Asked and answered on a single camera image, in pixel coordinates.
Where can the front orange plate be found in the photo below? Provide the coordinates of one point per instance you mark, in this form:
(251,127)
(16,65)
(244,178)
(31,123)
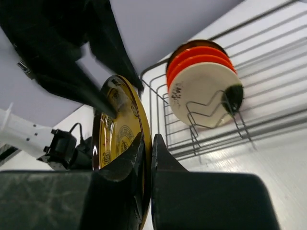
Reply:
(175,69)

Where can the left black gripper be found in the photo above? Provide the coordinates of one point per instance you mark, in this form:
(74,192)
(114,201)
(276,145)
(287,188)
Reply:
(49,35)

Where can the rear orange plate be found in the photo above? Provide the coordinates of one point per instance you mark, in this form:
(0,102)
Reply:
(195,51)

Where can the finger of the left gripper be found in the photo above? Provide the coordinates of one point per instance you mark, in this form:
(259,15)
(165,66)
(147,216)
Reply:
(112,48)

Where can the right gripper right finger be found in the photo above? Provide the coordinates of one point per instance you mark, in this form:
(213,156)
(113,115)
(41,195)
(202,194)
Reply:
(184,200)

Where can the rear brown yellow plate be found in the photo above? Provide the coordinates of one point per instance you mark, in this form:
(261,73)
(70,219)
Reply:
(195,43)

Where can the orange plate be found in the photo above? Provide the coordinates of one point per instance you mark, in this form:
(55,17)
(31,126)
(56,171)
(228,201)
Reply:
(175,69)
(195,51)

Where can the metal wire dish rack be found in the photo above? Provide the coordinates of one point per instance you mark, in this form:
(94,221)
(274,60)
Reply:
(267,43)

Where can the yellow patterned plate brown rim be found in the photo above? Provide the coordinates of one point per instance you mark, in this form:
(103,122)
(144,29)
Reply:
(124,124)

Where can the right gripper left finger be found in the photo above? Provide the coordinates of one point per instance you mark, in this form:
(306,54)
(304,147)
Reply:
(47,200)

